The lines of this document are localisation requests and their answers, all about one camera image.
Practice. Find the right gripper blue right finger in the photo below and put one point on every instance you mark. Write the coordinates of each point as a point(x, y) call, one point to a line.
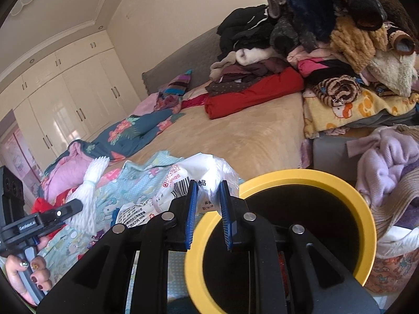
point(228, 215)

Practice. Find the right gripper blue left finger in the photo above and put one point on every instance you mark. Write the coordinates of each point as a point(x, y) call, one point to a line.
point(191, 201)

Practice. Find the white printed plastic bag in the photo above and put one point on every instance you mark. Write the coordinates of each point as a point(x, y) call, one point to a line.
point(208, 171)

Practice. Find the yellow rimmed black trash bin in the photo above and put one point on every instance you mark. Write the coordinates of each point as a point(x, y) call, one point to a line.
point(305, 243)

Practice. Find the left hand painted nails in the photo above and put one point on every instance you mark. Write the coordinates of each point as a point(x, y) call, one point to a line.
point(40, 275)

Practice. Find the light blue hello kitty sheet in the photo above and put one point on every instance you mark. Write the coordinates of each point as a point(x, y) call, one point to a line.
point(135, 183)

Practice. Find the beige bed blanket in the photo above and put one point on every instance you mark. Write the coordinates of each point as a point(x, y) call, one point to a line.
point(258, 140)

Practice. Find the blue floral quilt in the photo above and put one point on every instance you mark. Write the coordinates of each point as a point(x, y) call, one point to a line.
point(123, 139)

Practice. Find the striped purple pillow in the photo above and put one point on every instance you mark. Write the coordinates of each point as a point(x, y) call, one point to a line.
point(170, 94)

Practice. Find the red patterned pillow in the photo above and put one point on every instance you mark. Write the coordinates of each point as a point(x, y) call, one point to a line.
point(194, 98)

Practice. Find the yellow cartoon blanket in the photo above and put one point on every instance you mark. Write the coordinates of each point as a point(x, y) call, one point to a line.
point(319, 117)

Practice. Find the white wardrobe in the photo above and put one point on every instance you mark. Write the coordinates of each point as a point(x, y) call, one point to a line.
point(74, 93)

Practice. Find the red folded garment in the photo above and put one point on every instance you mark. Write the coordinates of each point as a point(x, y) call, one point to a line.
point(271, 87)

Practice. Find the grey headboard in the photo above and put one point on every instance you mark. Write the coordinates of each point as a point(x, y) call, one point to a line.
point(197, 56)

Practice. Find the beige knit sweater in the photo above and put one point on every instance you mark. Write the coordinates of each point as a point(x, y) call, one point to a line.
point(393, 206)

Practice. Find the lavender knit sweater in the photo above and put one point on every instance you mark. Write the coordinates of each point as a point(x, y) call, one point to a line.
point(382, 157)

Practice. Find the floral fabric laundry basket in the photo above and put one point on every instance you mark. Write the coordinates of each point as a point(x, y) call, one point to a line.
point(395, 261)

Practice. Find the pile of mixed clothes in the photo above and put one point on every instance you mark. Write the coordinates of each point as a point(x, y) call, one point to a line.
point(337, 47)

